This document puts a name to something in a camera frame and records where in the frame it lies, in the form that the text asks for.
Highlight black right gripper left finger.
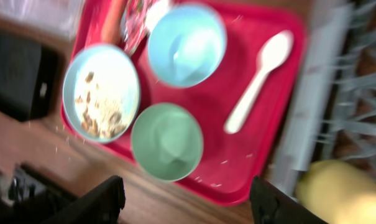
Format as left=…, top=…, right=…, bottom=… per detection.
left=43, top=175, right=126, bottom=224

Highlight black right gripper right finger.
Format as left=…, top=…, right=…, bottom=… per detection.
left=250, top=176, right=327, bottom=224

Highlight yellow plastic cup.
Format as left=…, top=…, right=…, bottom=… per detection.
left=296, top=160, right=376, bottom=224

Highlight mint green cup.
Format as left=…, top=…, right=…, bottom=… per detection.
left=131, top=103, right=204, bottom=182

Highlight white plastic spoon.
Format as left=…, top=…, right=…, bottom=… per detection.
left=223, top=30, right=294, bottom=134

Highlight orange carrot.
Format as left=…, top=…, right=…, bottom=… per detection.
left=101, top=0, right=127, bottom=44

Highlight light blue bowl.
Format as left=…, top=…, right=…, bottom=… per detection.
left=148, top=2, right=227, bottom=88

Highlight red foil wrapper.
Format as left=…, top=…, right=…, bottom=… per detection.
left=121, top=0, right=158, bottom=55

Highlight white tissue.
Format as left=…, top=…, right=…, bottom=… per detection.
left=144, top=0, right=173, bottom=33

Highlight grey dishwasher rack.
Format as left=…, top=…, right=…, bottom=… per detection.
left=270, top=1, right=376, bottom=197

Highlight black waste tray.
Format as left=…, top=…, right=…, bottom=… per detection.
left=0, top=30, right=63, bottom=122

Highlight red plastic tray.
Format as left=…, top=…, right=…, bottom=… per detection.
left=60, top=0, right=306, bottom=207

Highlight clear plastic storage bin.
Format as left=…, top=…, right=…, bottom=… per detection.
left=0, top=0, right=85, bottom=40

